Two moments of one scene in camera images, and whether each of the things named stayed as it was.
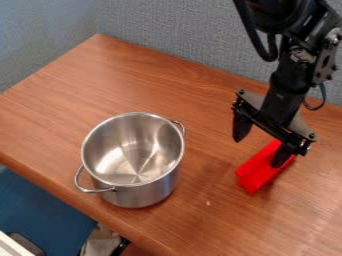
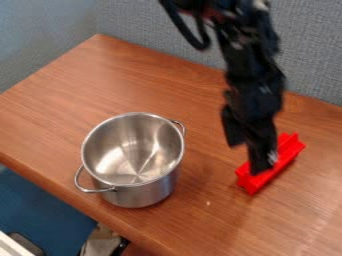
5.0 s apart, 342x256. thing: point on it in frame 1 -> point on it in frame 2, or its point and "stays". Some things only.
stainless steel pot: [133, 153] stays
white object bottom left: [10, 247] stays
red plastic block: [256, 173] stays
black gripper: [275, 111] -> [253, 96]
